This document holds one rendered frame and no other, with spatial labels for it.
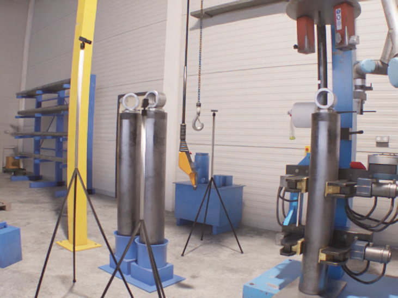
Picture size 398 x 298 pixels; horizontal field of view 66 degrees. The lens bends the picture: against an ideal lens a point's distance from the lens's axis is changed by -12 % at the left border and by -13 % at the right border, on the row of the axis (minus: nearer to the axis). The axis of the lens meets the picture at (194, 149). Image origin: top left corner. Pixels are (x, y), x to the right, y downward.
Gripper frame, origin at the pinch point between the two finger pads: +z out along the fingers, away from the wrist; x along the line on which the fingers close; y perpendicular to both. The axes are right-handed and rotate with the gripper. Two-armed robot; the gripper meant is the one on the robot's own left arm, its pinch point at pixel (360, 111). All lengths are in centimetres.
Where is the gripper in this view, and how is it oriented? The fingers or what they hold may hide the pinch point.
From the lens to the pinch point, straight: 243.3
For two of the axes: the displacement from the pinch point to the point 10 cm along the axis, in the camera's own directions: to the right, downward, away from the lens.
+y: -6.4, -0.4, 7.7
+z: -0.3, 10.0, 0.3
